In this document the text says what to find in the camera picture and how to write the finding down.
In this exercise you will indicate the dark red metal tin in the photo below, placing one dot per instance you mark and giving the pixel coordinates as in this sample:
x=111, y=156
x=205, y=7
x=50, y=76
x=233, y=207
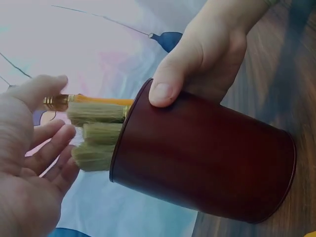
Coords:
x=197, y=153

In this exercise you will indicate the bristle paint brush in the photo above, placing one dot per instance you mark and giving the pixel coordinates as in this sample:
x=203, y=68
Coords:
x=92, y=158
x=102, y=133
x=95, y=113

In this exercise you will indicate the person's left hand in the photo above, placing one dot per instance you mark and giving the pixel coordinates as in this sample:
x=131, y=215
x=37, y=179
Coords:
x=22, y=187

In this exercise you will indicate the person's right hand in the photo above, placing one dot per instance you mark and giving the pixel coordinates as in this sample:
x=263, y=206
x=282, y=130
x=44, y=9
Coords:
x=212, y=59

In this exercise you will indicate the person's right forearm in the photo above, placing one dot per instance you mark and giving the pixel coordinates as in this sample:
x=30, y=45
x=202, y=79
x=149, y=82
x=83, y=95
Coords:
x=237, y=14

